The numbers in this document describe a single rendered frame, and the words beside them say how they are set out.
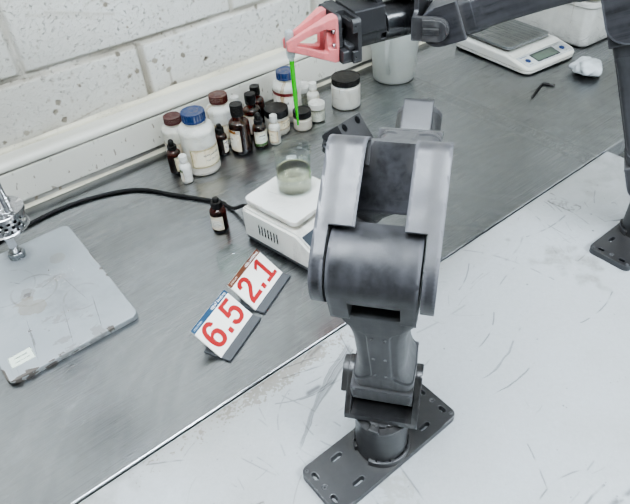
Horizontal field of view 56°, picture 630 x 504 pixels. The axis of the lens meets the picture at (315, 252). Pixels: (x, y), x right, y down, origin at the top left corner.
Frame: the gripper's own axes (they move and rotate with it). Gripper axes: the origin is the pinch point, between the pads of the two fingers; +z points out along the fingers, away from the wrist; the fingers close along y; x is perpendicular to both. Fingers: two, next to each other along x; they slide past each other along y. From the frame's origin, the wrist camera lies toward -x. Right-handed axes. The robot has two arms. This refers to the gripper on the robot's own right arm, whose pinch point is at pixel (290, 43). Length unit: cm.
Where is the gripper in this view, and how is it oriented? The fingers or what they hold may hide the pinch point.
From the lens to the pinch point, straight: 91.2
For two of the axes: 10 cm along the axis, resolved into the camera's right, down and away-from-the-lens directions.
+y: 4.0, 5.8, -7.1
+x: 0.8, 7.5, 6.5
